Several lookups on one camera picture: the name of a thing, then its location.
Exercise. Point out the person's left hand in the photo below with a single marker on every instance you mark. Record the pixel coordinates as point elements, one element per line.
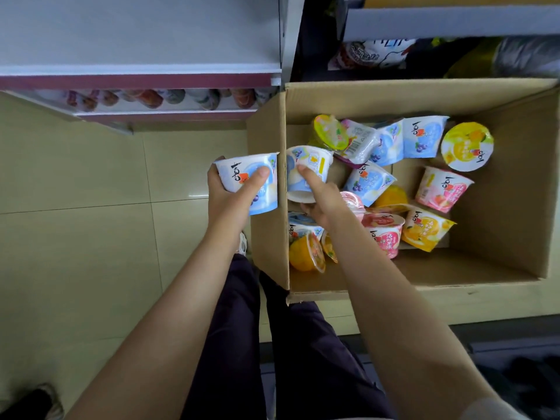
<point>225,209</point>

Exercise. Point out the person's right hand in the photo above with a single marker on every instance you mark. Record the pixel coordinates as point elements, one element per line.
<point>332,207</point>

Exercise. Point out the person's left thumb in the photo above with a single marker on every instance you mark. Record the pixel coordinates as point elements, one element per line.
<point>254,183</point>

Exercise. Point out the person's right thumb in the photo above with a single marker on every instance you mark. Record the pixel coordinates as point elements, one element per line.
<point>311,178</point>

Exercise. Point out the blue fruit cup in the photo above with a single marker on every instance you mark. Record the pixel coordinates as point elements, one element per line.
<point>306,159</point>
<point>256,164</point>

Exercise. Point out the person's left forearm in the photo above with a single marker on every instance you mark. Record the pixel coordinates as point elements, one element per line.
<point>175,328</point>

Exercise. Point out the person's right forearm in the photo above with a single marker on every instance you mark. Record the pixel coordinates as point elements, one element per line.
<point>402,328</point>

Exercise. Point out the white shoe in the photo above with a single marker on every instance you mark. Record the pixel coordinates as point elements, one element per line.
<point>242,244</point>

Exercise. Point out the pile of assorted jelly cups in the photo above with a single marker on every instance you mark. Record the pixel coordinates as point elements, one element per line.
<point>424,192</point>

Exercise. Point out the white printed snack packet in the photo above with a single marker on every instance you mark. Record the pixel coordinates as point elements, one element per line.
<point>376,52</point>

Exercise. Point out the dark snack packet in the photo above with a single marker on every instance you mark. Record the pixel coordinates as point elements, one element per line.
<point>437,59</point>

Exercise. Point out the white shelf unit red edge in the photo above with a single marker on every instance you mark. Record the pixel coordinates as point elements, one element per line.
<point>140,34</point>

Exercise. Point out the brown cardboard box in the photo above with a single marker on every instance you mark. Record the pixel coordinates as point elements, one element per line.
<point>494,223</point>

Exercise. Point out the dark trousers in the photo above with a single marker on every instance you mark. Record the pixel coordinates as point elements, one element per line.
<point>306,367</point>

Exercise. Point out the yellow green snack packet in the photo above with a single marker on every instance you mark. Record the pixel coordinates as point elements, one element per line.
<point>474,61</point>

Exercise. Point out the white metal shelf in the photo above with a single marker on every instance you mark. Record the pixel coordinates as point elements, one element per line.
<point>450,19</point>

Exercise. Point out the grey snack packet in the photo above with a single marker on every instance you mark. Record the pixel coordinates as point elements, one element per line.
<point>529,54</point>

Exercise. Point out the white sleeve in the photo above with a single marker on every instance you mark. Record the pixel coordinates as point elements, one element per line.
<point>494,411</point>

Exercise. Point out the black shoe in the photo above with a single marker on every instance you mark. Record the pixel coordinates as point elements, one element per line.
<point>28,406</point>

